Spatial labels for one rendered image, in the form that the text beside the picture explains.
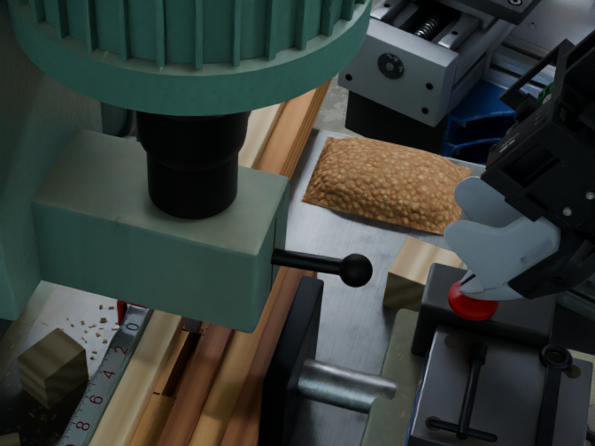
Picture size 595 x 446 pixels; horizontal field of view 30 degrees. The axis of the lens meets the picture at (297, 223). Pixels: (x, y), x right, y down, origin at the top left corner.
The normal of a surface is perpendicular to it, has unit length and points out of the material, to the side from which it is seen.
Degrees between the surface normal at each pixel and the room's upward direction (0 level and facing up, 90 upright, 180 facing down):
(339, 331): 0
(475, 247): 93
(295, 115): 0
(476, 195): 85
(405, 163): 1
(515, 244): 93
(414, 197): 33
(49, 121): 90
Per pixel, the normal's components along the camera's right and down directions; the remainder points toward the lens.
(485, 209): -0.29, 0.60
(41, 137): 0.96, 0.23
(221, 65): 0.16, -0.17
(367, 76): -0.54, 0.57
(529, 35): 0.06, -0.71
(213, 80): 0.19, 0.70
